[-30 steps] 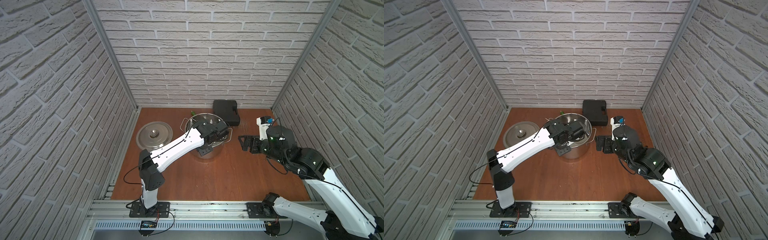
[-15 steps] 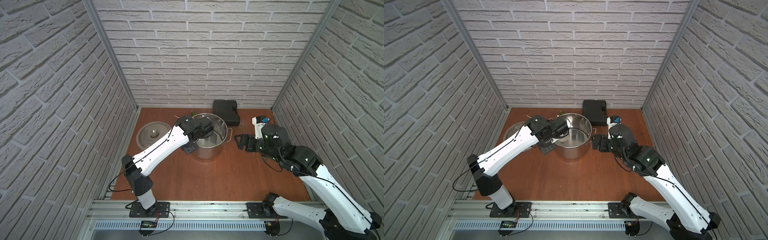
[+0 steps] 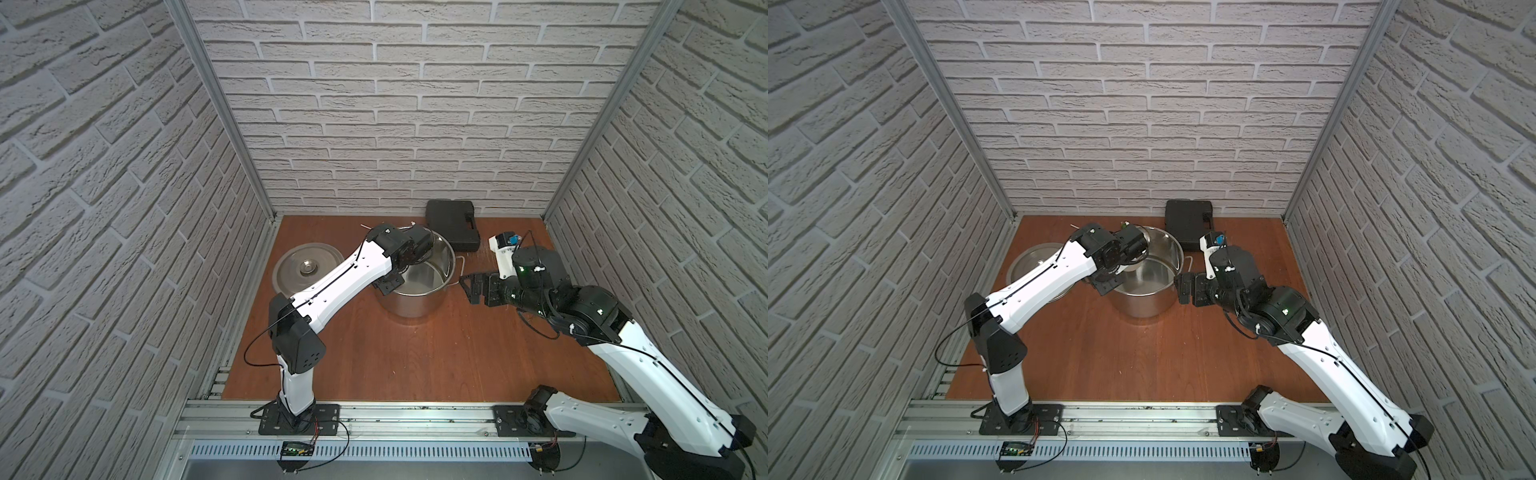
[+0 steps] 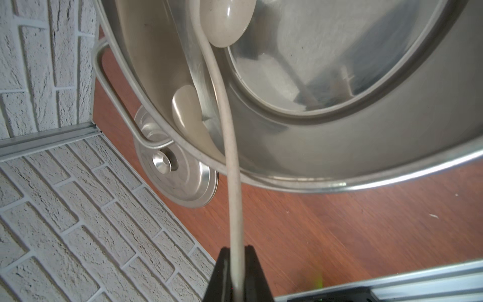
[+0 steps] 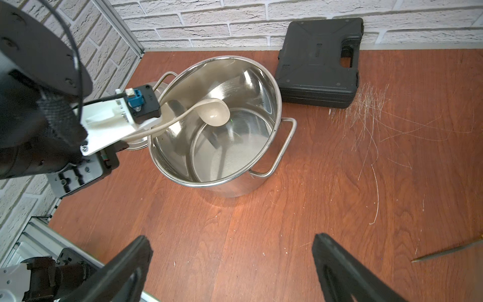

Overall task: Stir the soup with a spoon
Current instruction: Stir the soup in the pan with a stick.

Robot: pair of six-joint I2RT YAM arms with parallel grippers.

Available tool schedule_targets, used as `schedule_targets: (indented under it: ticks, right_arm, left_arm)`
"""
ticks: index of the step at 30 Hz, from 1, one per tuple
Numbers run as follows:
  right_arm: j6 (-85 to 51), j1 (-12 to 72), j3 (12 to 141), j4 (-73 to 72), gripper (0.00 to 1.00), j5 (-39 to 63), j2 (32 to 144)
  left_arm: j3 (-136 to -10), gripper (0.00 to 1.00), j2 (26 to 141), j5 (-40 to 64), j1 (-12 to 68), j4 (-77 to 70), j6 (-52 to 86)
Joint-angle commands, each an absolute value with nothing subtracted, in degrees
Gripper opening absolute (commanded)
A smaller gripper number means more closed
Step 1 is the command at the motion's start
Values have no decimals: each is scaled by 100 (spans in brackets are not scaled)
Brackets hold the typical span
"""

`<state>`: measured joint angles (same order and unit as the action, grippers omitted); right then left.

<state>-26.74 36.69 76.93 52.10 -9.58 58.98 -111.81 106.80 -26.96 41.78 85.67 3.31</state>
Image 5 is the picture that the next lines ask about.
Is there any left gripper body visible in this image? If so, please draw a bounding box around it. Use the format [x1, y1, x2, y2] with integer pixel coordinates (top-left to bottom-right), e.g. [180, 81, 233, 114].
[47, 146, 119, 198]

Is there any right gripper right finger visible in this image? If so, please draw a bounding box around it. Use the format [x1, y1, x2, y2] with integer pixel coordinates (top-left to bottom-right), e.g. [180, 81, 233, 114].
[312, 233, 405, 301]

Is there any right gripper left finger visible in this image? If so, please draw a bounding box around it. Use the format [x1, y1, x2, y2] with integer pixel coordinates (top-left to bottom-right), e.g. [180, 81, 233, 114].
[60, 235, 153, 301]

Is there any cream plastic ladle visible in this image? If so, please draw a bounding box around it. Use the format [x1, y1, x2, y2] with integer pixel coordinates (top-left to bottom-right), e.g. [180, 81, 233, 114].
[120, 97, 231, 143]

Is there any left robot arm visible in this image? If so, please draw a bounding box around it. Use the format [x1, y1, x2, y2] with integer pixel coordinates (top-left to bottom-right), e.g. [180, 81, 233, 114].
[1, 2, 119, 198]

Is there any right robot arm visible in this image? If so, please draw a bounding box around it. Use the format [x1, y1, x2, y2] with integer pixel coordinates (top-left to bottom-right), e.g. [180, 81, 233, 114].
[1, 234, 403, 301]

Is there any black plastic tool case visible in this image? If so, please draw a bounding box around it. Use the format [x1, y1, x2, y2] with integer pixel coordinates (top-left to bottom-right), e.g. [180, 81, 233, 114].
[275, 18, 364, 109]

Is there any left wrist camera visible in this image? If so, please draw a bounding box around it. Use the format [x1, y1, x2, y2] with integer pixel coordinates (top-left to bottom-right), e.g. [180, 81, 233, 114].
[80, 84, 163, 157]

